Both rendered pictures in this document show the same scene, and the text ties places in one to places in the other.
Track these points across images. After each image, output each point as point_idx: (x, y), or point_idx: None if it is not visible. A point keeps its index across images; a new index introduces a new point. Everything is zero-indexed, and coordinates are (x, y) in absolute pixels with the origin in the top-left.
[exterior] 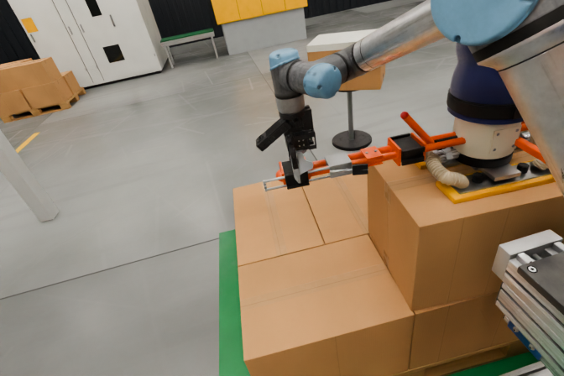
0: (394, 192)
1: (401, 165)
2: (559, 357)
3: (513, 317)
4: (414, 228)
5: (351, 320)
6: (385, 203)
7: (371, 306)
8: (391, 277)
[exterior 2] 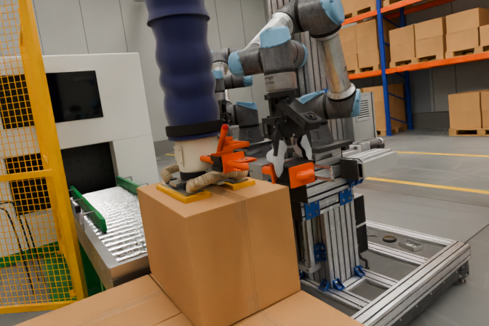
0: (250, 197)
1: (204, 202)
2: (331, 184)
3: (315, 196)
4: (284, 195)
5: (338, 319)
6: (240, 228)
7: (313, 311)
8: (269, 308)
